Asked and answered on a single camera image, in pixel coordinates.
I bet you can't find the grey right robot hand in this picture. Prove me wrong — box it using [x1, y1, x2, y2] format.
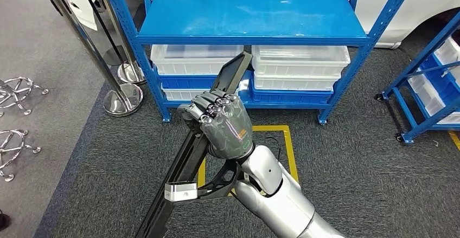
[177, 89, 255, 160]

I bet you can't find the black plastic frame part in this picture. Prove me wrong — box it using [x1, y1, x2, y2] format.
[135, 51, 253, 238]

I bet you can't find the blue metal shelf rack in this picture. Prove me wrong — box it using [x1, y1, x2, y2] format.
[97, 0, 419, 126]

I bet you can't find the blue wheeled shelf rack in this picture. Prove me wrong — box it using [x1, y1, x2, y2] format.
[375, 11, 460, 144]

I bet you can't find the white plastic bin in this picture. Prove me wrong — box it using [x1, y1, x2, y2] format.
[151, 44, 244, 76]
[162, 85, 216, 102]
[407, 72, 460, 125]
[433, 36, 460, 73]
[251, 45, 351, 78]
[253, 74, 342, 92]

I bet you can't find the thin black pole stand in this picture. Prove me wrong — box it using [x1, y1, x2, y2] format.
[76, 0, 127, 67]

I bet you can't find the black seat chrome stool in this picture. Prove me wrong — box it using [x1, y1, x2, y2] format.
[0, 129, 42, 183]
[0, 76, 49, 117]

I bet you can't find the black sandal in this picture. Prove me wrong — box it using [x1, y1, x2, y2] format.
[0, 210, 11, 232]

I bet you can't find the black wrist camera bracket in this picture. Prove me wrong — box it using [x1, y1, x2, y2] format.
[195, 159, 241, 200]

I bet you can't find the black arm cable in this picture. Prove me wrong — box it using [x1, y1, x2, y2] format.
[264, 137, 282, 155]

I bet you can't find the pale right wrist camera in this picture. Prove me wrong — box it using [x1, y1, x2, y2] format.
[164, 181, 199, 203]

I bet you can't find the chrome stanchion post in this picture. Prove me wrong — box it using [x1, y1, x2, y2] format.
[95, 0, 146, 86]
[47, 0, 144, 117]

